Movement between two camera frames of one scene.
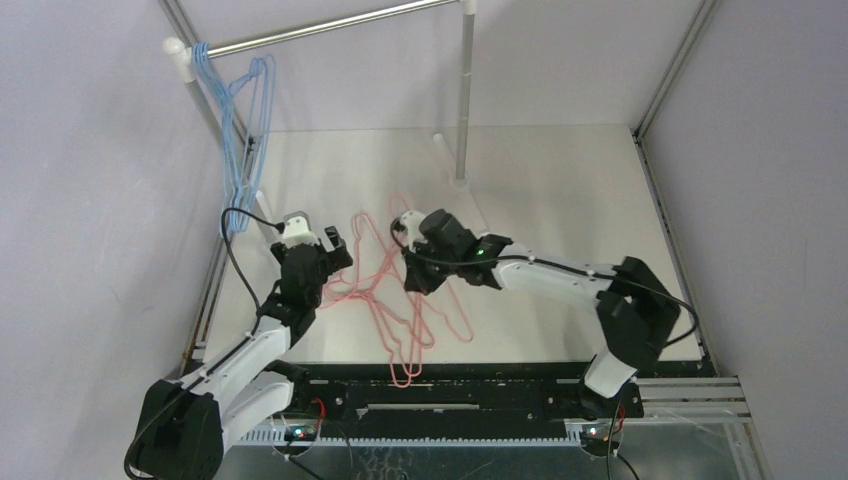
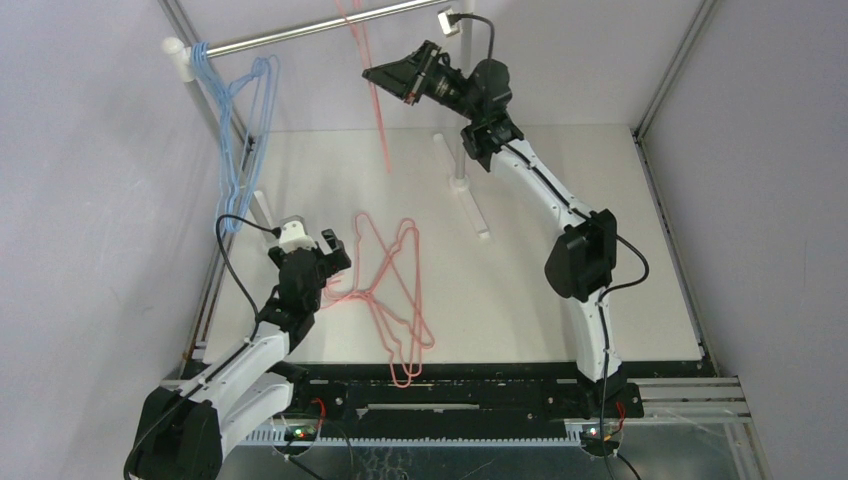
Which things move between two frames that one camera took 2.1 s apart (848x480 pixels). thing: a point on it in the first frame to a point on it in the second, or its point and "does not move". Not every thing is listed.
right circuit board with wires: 602,439 does not move
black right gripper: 419,266 to 423,72
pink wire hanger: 378,276 to 360,292
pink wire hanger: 406,322 to 371,289
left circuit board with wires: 300,439 does not move
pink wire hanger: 422,326 to 367,63
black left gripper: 336,259 does not move
